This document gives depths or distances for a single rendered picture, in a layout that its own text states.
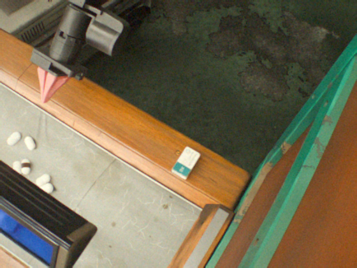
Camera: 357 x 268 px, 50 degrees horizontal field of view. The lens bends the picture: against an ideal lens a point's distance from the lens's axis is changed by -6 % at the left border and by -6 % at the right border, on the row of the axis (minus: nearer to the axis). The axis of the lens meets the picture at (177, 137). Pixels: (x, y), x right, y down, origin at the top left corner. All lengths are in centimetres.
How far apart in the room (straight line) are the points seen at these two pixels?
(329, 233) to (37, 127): 81
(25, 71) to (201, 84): 101
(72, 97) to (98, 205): 25
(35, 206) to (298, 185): 32
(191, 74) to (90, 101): 98
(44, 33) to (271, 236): 136
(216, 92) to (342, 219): 162
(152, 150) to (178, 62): 105
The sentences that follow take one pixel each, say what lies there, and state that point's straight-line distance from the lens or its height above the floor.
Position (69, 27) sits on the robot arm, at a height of 99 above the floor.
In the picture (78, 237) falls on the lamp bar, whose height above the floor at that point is 110.
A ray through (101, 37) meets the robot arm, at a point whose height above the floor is 99.
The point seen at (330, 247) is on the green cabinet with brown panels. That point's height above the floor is 139.
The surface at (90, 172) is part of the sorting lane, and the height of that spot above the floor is 74.
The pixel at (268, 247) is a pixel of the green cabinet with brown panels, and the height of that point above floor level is 127.
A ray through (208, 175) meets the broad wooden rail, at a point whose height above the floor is 76.
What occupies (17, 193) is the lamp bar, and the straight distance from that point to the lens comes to 53.
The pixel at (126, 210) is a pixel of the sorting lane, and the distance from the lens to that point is 86.
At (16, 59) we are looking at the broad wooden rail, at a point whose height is 76.
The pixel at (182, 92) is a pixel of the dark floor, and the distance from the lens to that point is 180.
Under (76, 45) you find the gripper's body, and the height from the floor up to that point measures 96.
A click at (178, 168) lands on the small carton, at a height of 78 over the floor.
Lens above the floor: 158
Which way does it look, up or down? 68 degrees down
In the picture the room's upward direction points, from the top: 8 degrees clockwise
